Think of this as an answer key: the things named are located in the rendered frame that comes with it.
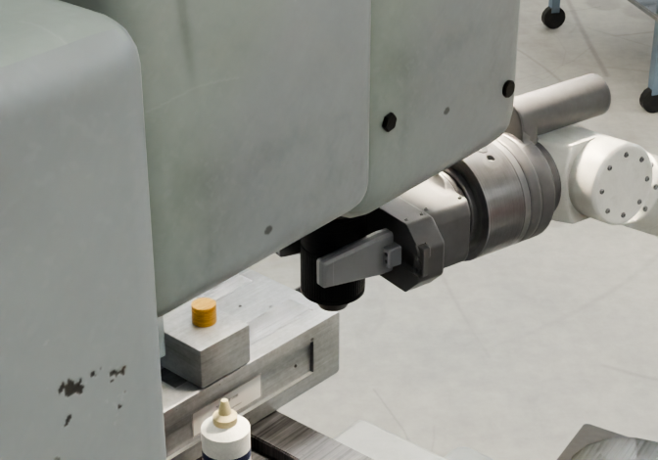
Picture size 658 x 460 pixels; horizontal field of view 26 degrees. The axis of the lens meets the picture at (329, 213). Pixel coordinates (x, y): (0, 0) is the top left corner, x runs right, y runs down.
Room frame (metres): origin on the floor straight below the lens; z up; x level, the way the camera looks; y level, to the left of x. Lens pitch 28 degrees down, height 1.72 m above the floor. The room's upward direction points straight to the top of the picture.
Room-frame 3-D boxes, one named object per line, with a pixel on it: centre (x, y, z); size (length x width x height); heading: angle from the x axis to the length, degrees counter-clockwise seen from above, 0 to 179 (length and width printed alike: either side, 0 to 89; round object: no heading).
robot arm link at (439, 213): (0.95, -0.08, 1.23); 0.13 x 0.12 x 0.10; 35
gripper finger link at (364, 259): (0.87, -0.02, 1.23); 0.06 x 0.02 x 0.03; 125
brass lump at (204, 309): (1.07, 0.11, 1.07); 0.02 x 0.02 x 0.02
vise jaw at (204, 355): (1.09, 0.14, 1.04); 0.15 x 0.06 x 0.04; 48
